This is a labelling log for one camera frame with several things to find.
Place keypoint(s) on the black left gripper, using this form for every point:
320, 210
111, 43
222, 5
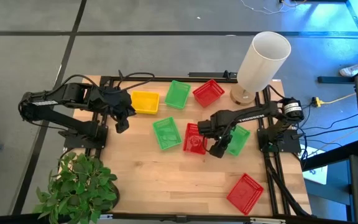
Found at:
115, 102

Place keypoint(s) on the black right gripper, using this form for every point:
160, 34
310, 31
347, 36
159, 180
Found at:
221, 132

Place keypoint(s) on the green plastic mesh basket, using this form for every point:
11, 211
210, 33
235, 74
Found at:
166, 133
240, 141
177, 94

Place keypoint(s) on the yellow plastic mesh basket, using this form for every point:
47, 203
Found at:
145, 102

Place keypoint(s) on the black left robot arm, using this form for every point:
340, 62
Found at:
51, 116

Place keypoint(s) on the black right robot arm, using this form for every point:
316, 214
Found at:
250, 116

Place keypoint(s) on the red plastic mesh basket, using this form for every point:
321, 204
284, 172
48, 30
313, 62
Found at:
193, 140
245, 194
208, 92

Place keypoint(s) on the green potted artificial plant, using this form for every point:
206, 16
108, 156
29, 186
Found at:
79, 189

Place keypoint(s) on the white shade wooden table lamp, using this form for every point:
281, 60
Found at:
261, 65

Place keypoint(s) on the white paper sheet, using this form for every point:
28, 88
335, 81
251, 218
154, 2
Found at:
317, 174

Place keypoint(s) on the black desk foot bar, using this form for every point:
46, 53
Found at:
334, 79

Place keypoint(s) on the person's white shoe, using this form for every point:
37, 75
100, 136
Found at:
351, 70

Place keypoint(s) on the black table-level camera box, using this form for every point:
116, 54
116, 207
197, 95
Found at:
181, 218

